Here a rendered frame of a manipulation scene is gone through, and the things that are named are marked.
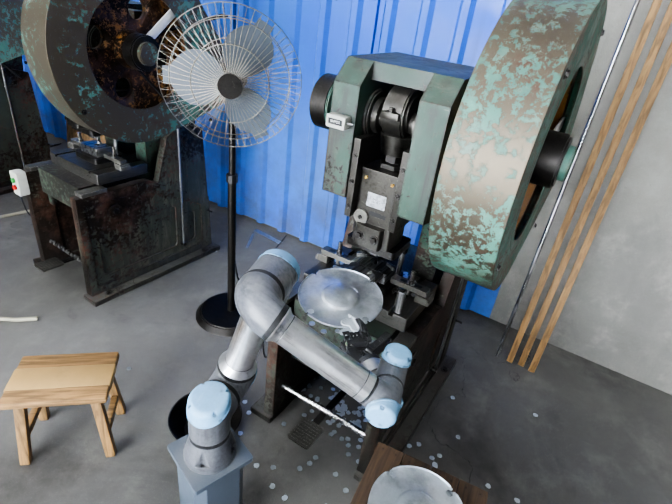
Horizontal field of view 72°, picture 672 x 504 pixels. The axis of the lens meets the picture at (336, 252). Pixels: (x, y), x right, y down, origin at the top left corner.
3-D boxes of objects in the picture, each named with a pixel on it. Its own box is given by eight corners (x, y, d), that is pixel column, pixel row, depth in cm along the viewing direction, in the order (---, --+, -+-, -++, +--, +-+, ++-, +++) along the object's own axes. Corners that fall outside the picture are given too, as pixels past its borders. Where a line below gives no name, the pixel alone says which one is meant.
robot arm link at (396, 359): (410, 375, 110) (397, 405, 116) (416, 346, 120) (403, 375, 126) (379, 364, 111) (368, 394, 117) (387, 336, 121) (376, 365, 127)
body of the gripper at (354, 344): (341, 329, 138) (355, 358, 129) (367, 325, 141) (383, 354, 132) (337, 347, 142) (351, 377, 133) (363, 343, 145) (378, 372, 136)
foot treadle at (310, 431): (306, 457, 176) (307, 449, 174) (285, 444, 181) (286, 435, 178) (376, 371, 221) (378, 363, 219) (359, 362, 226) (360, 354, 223)
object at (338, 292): (281, 288, 156) (281, 286, 156) (345, 259, 172) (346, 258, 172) (334, 342, 140) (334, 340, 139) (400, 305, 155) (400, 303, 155)
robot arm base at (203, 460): (198, 484, 127) (197, 461, 122) (174, 446, 136) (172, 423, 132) (245, 456, 136) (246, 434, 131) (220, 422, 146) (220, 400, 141)
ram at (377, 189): (381, 257, 160) (396, 177, 145) (344, 242, 166) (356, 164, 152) (402, 240, 173) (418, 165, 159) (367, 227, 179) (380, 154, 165)
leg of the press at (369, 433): (377, 494, 179) (427, 309, 135) (352, 477, 184) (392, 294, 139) (455, 364, 249) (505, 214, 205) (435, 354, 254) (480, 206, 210)
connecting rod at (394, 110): (391, 199, 152) (412, 92, 135) (359, 188, 157) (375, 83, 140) (416, 183, 168) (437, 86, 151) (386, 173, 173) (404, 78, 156)
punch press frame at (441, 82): (367, 440, 181) (448, 87, 115) (281, 388, 199) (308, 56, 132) (439, 338, 241) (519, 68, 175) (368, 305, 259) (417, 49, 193)
